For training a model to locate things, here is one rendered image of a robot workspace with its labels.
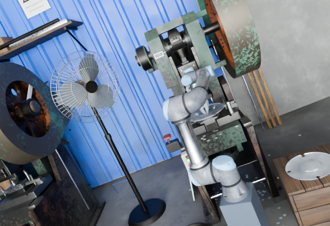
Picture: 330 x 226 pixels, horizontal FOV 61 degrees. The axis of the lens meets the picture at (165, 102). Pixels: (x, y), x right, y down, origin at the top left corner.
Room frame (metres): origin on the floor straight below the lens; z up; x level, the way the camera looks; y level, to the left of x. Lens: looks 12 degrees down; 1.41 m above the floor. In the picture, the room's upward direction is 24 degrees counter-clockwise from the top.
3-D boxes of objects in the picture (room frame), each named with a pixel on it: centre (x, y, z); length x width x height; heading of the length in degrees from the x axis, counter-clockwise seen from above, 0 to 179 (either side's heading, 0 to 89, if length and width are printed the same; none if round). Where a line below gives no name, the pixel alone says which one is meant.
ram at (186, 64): (2.09, -0.26, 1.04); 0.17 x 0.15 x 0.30; 173
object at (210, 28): (2.13, -0.26, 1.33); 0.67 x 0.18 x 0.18; 83
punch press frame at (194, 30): (2.28, -0.28, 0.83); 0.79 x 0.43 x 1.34; 173
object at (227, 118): (2.13, -0.27, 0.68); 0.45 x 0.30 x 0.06; 83
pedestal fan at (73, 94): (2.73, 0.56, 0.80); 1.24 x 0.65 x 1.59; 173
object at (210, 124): (1.96, -0.24, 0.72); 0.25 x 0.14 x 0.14; 173
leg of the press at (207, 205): (2.31, -0.02, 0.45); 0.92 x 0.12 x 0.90; 173
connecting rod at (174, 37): (2.13, -0.27, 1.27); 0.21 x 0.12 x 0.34; 173
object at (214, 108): (2.01, -0.25, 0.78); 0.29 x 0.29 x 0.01
